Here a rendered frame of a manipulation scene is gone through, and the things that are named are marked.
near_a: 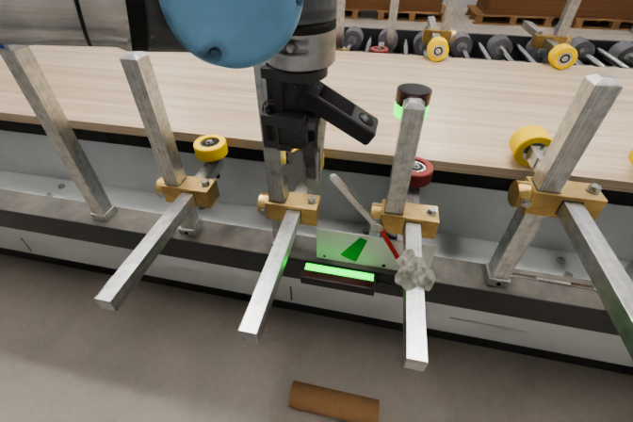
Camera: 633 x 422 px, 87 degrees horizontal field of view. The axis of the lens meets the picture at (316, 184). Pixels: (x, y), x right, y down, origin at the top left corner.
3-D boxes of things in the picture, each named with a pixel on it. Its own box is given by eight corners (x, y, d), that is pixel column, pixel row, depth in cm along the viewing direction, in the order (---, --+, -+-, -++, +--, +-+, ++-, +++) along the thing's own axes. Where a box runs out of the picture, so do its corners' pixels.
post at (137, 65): (197, 241, 87) (135, 55, 57) (185, 239, 88) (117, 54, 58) (202, 232, 90) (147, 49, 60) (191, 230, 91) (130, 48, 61)
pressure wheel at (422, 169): (424, 215, 78) (435, 176, 71) (390, 210, 79) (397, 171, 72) (423, 193, 84) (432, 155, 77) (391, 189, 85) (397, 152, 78)
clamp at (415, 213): (434, 239, 69) (440, 222, 65) (368, 230, 71) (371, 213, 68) (432, 220, 73) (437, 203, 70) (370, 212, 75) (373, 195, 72)
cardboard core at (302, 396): (378, 423, 106) (287, 401, 111) (375, 431, 111) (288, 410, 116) (380, 396, 112) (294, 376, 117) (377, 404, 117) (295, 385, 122)
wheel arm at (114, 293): (119, 315, 56) (109, 300, 53) (102, 311, 57) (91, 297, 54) (225, 168, 89) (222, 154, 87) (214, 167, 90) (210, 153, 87)
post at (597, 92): (502, 289, 75) (626, 81, 45) (486, 286, 75) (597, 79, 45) (498, 276, 77) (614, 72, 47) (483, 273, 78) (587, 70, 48)
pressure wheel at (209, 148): (237, 179, 89) (231, 141, 81) (209, 190, 85) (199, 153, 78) (225, 165, 94) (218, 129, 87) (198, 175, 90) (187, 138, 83)
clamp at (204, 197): (209, 210, 77) (205, 193, 73) (157, 202, 79) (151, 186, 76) (220, 193, 81) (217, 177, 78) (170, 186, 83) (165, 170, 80)
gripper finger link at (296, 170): (285, 186, 57) (282, 139, 52) (319, 190, 56) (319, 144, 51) (281, 198, 55) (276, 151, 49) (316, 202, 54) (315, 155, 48)
